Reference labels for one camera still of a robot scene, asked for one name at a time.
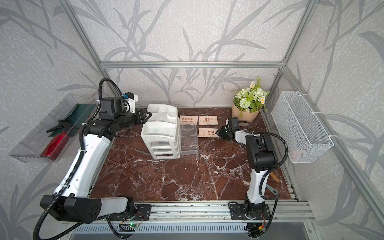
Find black clamp tool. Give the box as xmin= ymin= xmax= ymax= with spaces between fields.
xmin=46 ymin=120 xmax=73 ymax=133

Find aluminium front rail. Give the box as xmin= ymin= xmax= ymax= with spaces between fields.
xmin=62 ymin=201 xmax=316 ymax=224

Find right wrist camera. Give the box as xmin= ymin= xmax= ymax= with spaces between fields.
xmin=226 ymin=118 xmax=241 ymax=131

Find red brush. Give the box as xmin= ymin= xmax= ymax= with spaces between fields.
xmin=40 ymin=132 xmax=70 ymax=161

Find white green artificial flowers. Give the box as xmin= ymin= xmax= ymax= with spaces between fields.
xmin=233 ymin=77 xmax=270 ymax=113

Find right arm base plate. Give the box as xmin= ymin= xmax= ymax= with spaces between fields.
xmin=228 ymin=201 xmax=271 ymax=221

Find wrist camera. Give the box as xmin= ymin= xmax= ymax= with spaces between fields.
xmin=122 ymin=92 xmax=138 ymax=113
xmin=226 ymin=118 xmax=241 ymax=131

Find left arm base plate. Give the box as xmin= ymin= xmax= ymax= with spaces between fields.
xmin=110 ymin=204 xmax=152 ymax=222

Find pink object in basket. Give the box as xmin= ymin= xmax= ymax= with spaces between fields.
xmin=291 ymin=150 xmax=306 ymax=161

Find clear plastic wall tray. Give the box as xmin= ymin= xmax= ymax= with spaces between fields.
xmin=9 ymin=94 xmax=97 ymax=163

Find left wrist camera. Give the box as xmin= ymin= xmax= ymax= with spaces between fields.
xmin=122 ymin=92 xmax=138 ymax=113

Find pink postcard red characters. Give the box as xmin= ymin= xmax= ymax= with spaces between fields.
xmin=180 ymin=116 xmax=198 ymax=125

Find white plastic drawer organizer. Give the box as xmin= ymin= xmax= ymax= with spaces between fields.
xmin=141 ymin=104 xmax=182 ymax=160

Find white wire mesh basket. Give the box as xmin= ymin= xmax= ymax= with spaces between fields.
xmin=272 ymin=91 xmax=334 ymax=164

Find beige flower pot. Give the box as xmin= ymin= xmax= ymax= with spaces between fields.
xmin=232 ymin=103 xmax=260 ymax=123

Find green cloth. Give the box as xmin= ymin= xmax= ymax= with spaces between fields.
xmin=49 ymin=104 xmax=96 ymax=138

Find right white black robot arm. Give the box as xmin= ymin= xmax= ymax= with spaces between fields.
xmin=216 ymin=118 xmax=289 ymax=213

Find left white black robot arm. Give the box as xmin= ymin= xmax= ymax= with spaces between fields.
xmin=33 ymin=78 xmax=152 ymax=240

